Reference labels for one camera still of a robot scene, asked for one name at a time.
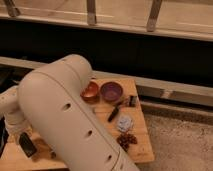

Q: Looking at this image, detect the black eraser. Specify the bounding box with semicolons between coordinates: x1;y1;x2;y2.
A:
19;132;37;157

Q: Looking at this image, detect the crumpled white blue cloth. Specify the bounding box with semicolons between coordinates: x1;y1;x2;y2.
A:
116;115;133;133

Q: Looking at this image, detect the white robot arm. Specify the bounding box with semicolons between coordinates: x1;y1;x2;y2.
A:
0;54;139;171

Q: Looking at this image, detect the bunch of red grapes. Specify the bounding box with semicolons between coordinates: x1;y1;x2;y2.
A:
117;133;137;151

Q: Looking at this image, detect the orange bowl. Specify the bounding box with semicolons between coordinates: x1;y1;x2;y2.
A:
81;81;99;100

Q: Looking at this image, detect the purple bowl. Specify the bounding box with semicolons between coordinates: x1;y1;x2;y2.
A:
100;82;123;102

